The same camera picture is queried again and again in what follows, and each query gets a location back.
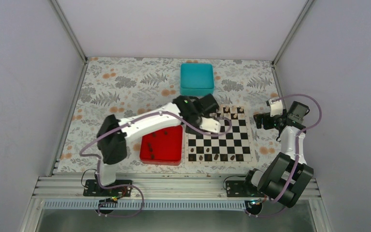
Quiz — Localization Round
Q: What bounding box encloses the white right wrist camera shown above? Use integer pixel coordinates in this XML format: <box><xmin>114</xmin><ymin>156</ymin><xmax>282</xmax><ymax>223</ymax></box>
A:
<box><xmin>267</xmin><ymin>99</ymin><xmax>284</xmax><ymax>117</ymax></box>

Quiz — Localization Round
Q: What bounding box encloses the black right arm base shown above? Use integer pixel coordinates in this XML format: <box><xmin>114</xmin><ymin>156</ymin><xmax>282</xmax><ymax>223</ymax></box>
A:
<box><xmin>223</xmin><ymin>175</ymin><xmax>258</xmax><ymax>215</ymax></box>

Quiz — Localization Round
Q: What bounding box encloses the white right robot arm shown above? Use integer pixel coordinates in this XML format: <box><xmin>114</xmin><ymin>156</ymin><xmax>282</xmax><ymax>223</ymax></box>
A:
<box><xmin>242</xmin><ymin>101</ymin><xmax>314</xmax><ymax>208</ymax></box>

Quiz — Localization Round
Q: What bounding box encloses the black white chessboard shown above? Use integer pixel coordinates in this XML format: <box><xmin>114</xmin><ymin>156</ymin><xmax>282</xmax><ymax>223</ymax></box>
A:
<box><xmin>185</xmin><ymin>113</ymin><xmax>257</xmax><ymax>168</ymax></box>

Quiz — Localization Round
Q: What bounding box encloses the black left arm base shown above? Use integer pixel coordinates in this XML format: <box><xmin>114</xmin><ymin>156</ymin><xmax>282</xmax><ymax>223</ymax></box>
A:
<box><xmin>81</xmin><ymin>179</ymin><xmax>131</xmax><ymax>203</ymax></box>

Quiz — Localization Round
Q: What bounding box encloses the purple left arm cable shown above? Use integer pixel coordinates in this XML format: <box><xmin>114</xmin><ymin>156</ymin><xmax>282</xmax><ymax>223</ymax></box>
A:
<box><xmin>79</xmin><ymin>110</ymin><xmax>232</xmax><ymax>218</ymax></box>

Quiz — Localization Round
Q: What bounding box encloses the row of light chess pieces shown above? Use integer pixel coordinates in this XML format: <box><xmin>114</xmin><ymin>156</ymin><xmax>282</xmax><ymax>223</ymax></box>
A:
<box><xmin>216</xmin><ymin>105</ymin><xmax>245</xmax><ymax>120</ymax></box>

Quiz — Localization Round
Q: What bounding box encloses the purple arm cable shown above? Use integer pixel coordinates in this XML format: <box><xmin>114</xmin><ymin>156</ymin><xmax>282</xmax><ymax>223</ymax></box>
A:
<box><xmin>79</xmin><ymin>110</ymin><xmax>232</xmax><ymax>218</ymax></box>
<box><xmin>244</xmin><ymin>93</ymin><xmax>323</xmax><ymax>218</ymax></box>

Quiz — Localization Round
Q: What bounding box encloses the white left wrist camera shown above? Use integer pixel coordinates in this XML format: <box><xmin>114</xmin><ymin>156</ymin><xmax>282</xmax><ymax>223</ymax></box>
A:
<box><xmin>199</xmin><ymin>117</ymin><xmax>221</xmax><ymax>133</ymax></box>

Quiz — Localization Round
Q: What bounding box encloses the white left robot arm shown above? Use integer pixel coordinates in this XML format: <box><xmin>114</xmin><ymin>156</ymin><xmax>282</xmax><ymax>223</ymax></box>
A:
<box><xmin>95</xmin><ymin>94</ymin><xmax>221</xmax><ymax>196</ymax></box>

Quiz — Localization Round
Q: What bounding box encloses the teal plastic box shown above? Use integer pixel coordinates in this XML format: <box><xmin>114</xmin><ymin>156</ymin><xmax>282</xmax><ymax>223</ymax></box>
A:
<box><xmin>180</xmin><ymin>63</ymin><xmax>214</xmax><ymax>97</ymax></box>

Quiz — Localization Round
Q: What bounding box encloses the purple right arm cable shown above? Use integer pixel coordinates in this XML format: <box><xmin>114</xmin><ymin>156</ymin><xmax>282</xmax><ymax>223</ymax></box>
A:
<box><xmin>244</xmin><ymin>93</ymin><xmax>323</xmax><ymax>218</ymax></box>

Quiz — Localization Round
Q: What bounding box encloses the red plastic tray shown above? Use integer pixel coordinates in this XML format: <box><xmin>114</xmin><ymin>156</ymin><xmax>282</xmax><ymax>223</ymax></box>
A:
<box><xmin>140</xmin><ymin>126</ymin><xmax>183</xmax><ymax>166</ymax></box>

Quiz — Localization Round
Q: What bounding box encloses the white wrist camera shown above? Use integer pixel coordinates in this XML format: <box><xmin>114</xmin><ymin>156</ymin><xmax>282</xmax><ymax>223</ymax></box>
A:
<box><xmin>267</xmin><ymin>99</ymin><xmax>284</xmax><ymax>117</ymax></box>
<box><xmin>199</xmin><ymin>117</ymin><xmax>221</xmax><ymax>133</ymax></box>

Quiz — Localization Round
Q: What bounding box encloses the aluminium frame rail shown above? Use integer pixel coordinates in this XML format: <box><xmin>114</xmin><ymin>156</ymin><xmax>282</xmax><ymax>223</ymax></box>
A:
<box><xmin>19</xmin><ymin>173</ymin><xmax>333</xmax><ymax>232</ymax></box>

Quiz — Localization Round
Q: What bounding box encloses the floral patterned table mat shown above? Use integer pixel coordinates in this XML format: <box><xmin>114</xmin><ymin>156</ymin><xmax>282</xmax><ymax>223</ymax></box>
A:
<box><xmin>57</xmin><ymin>57</ymin><xmax>281</xmax><ymax>175</ymax></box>

